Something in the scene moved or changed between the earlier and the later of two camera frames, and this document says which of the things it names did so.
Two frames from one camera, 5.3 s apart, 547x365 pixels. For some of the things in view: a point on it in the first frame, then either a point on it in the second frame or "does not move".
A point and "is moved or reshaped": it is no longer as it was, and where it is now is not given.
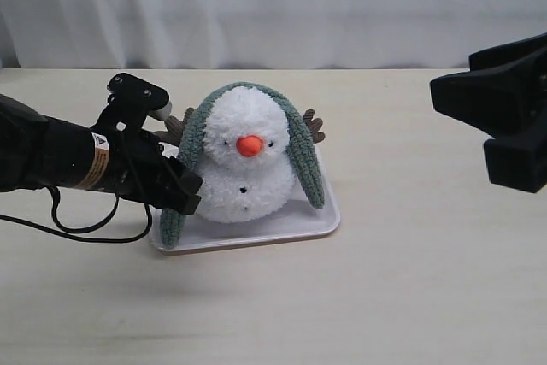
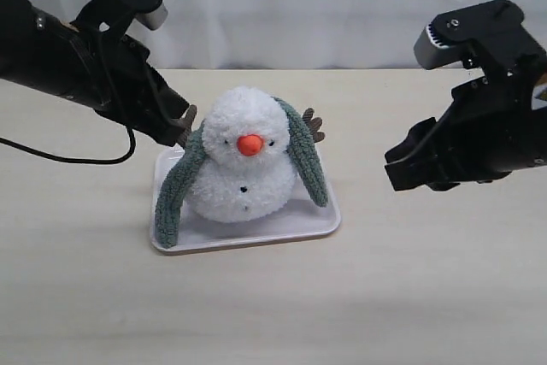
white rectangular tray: (297, 220) does not move
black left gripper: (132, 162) -> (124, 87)
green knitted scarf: (191, 135) is moved or reshaped
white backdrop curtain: (266, 11) does not move
